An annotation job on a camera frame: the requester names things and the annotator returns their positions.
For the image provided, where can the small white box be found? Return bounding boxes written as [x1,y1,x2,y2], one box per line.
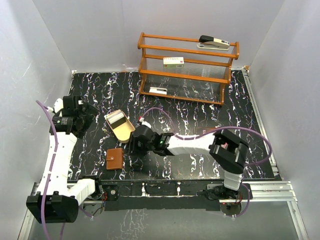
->
[149,87,168,95]

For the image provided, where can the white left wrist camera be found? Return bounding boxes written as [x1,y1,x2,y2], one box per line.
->
[47,98,64,113]

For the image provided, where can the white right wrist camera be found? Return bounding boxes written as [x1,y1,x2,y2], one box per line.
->
[138,116,152,129]

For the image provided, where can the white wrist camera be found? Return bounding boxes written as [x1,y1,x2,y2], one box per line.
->
[47,98,64,113]
[138,116,152,129]

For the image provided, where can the black and beige stapler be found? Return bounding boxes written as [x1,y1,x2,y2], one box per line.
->
[197,35,230,51]

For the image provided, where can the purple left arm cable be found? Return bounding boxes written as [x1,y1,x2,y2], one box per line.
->
[35,99,67,240]

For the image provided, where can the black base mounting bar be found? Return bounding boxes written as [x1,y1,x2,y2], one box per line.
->
[74,178,253,213]

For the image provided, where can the white staples box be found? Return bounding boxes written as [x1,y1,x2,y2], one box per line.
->
[163,57,185,69]

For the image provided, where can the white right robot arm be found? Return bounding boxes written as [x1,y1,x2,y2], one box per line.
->
[125,124,249,200]

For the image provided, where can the beige oval card tray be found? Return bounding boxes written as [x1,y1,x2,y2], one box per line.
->
[104,109,135,144]

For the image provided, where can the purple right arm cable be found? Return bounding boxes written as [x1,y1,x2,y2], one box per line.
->
[138,107,273,218]

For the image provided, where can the orange wooden shelf rack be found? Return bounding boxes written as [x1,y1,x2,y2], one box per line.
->
[137,32,240,106]

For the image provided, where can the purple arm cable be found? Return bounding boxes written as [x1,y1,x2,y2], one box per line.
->
[138,107,273,218]
[35,99,67,240]

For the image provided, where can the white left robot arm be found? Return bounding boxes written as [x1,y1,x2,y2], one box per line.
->
[26,95,104,224]

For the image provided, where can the brown leather card holder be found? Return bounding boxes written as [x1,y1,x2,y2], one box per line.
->
[106,148,124,170]

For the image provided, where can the dark book three days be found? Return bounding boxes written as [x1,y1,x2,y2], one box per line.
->
[194,126,216,136]

